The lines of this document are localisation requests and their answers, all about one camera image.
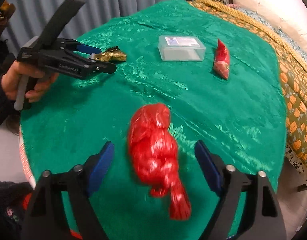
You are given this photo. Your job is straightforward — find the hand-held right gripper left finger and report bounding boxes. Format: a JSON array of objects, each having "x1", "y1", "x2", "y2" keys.
[{"x1": 20, "y1": 141, "x2": 115, "y2": 240}]

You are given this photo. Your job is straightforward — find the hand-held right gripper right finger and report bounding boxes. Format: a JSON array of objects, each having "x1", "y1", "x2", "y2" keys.
[{"x1": 195, "y1": 140, "x2": 286, "y2": 240}]

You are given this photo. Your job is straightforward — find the clear plastic box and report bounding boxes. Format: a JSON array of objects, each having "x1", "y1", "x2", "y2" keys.
[{"x1": 158, "y1": 35, "x2": 206, "y2": 62}]

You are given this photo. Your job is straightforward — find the green shiny table cloth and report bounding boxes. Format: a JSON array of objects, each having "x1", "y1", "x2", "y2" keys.
[{"x1": 20, "y1": 0, "x2": 287, "y2": 240}]

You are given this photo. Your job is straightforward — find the teal patterned bed sheet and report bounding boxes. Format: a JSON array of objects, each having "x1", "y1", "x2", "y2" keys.
[{"x1": 236, "y1": 7, "x2": 307, "y2": 67}]

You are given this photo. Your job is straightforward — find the red snack packet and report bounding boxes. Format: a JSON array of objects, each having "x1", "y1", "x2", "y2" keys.
[{"x1": 213, "y1": 39, "x2": 230, "y2": 81}]

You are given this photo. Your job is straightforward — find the red plastic bag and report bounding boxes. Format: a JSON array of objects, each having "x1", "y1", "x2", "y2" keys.
[{"x1": 128, "y1": 102, "x2": 192, "y2": 221}]

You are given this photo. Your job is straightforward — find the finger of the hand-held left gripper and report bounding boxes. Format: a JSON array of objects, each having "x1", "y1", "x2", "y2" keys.
[
  {"x1": 81, "y1": 59, "x2": 117, "y2": 78},
  {"x1": 68, "y1": 42, "x2": 102, "y2": 57}
]

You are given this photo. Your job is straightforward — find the person's left hand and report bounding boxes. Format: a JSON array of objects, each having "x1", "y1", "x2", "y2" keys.
[{"x1": 1, "y1": 60, "x2": 59, "y2": 103}]

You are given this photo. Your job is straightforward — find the gold foil wrapper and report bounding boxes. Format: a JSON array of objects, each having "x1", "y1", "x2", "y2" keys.
[{"x1": 95, "y1": 46, "x2": 127, "y2": 63}]

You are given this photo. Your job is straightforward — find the brown gold bag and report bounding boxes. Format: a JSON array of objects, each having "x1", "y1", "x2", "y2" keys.
[{"x1": 0, "y1": 1, "x2": 17, "y2": 26}]

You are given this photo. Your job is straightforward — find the dark cloth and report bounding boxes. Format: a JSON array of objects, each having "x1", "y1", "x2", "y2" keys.
[{"x1": 0, "y1": 180, "x2": 34, "y2": 240}]

